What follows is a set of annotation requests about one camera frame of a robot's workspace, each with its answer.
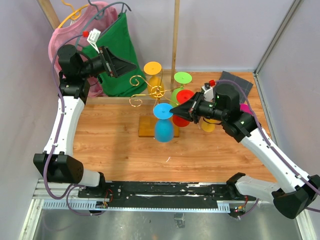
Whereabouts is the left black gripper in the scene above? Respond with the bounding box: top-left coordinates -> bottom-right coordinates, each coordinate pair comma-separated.
78,45 -> 137,79

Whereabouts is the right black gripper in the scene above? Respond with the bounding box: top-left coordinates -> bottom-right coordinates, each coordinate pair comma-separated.
169,90 -> 227,125

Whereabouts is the blue wine glass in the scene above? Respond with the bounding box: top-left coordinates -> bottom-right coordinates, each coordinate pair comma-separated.
153,103 -> 174,143

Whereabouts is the pink wine glass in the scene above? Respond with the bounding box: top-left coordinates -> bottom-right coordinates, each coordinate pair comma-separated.
240,103 -> 253,115

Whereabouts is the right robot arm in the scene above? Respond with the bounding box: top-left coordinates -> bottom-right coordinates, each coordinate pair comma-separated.
170,79 -> 320,219

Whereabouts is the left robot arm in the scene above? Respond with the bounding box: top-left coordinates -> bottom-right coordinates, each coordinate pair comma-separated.
33,44 -> 137,200

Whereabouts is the red wine glass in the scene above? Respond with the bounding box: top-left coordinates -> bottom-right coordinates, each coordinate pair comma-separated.
172,89 -> 195,128

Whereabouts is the green wine glass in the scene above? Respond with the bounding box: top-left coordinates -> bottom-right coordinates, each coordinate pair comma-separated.
170,71 -> 192,107

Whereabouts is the orange yellow wine glass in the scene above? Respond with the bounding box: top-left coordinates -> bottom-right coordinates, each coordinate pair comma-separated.
143,61 -> 164,94

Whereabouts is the amber rack base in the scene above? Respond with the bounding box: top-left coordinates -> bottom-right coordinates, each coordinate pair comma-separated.
138,116 -> 180,138

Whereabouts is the green shirt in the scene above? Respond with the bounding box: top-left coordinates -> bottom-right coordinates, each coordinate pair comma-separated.
88,13 -> 147,98

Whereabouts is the pink shirt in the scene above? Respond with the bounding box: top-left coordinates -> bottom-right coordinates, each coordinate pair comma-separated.
48,1 -> 118,98

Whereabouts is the grey folded cloth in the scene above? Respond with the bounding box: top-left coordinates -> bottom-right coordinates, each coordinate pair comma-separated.
216,71 -> 253,104

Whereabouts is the yellow clothes hanger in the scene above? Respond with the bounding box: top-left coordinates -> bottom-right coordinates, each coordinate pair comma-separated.
57,0 -> 89,29

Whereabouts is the aluminium corner profile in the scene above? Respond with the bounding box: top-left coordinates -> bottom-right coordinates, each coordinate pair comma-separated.
253,0 -> 304,76

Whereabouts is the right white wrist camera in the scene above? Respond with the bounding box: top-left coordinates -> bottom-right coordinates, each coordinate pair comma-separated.
201,82 -> 214,102

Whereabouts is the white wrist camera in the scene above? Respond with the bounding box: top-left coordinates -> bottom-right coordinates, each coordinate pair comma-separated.
87,28 -> 101,53
201,82 -> 214,102

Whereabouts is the gold wire glass rack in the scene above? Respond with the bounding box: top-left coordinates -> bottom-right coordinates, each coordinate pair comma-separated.
129,75 -> 178,108

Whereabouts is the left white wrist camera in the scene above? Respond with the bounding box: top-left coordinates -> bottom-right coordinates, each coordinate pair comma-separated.
87,28 -> 101,53

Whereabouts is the wooden frame post centre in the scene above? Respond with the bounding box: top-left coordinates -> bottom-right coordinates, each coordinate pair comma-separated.
170,0 -> 180,89

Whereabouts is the wooden frame post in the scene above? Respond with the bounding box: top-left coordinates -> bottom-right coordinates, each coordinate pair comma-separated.
37,0 -> 61,30
170,0 -> 180,89

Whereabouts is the wooden frame post left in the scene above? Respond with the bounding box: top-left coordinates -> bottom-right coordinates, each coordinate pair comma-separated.
37,0 -> 61,30

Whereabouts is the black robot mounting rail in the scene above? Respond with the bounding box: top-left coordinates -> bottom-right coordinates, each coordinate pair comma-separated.
78,181 -> 255,212

